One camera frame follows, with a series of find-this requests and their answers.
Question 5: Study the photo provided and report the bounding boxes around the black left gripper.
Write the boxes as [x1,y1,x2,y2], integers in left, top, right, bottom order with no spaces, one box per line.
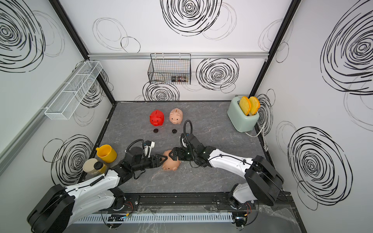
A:
[132,154,168,173]

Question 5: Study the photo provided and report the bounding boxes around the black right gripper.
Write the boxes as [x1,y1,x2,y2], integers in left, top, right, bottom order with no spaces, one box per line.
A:
[168,147,198,161]

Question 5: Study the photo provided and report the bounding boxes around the orange-tan piggy bank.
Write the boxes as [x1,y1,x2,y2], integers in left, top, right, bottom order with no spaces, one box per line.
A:
[162,150,181,171]

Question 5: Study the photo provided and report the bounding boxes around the light pink piggy bank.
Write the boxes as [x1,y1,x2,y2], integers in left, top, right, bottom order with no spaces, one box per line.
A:
[169,108,183,124]

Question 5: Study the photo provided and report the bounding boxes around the red piggy bank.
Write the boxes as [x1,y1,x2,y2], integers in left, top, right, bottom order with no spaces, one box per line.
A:
[150,110,165,127]

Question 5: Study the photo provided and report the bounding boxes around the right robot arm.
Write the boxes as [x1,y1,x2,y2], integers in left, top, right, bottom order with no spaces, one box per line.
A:
[169,134,284,208]

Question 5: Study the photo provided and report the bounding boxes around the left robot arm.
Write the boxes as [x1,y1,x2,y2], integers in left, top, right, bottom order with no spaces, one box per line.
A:
[27,147,168,233]

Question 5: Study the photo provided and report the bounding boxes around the yellow mug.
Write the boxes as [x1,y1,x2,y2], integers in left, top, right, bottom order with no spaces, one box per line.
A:
[96,145,117,163]

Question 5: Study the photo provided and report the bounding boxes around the yellow jar with black lid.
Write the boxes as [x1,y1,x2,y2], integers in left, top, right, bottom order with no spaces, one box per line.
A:
[93,161,108,175]

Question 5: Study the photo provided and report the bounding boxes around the mint green toaster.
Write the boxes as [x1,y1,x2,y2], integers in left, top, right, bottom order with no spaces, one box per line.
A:
[227,96,259,133]

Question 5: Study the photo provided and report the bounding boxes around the yellow toast slice left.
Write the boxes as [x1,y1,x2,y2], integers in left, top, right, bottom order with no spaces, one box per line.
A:
[239,96,252,116]

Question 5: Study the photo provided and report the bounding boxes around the yellow toast slice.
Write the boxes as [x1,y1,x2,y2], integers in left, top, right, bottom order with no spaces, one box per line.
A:
[239,96,252,116]
[249,96,260,116]

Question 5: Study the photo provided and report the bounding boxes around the small items in basket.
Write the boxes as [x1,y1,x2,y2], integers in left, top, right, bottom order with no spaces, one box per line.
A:
[171,76,188,83]

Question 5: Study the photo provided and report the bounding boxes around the yellow toast slice right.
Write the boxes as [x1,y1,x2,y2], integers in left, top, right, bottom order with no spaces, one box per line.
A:
[249,96,260,116]

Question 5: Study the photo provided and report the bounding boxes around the black corrugated left cable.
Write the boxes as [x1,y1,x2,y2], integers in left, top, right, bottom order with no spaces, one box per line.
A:
[126,139,145,152]

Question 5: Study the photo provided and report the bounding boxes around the black corrugated cable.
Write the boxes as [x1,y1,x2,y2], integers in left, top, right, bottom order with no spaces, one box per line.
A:
[126,139,145,152]
[183,119,193,140]

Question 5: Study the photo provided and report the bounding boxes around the black corrugated right cable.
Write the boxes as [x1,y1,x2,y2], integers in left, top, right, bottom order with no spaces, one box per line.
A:
[183,119,193,140]

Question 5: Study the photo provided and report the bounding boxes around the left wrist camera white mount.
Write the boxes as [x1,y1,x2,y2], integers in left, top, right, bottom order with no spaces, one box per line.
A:
[144,140,155,158]

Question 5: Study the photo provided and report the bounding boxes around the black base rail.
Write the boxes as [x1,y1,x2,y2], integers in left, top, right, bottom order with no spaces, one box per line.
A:
[101,191,295,212]

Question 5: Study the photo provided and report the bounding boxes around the white slotted cable duct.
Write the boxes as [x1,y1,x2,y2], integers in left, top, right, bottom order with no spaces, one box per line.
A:
[75,213,234,224]

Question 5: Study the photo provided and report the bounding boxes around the white toaster power cable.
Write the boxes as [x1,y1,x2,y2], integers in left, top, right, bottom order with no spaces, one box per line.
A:
[245,116,269,152]

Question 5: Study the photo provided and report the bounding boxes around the black wire wall basket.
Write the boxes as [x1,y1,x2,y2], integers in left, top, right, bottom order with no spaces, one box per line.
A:
[147,53,192,85]

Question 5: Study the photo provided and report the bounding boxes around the white wire wall shelf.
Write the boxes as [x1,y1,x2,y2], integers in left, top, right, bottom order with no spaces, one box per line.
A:
[44,61,103,120]

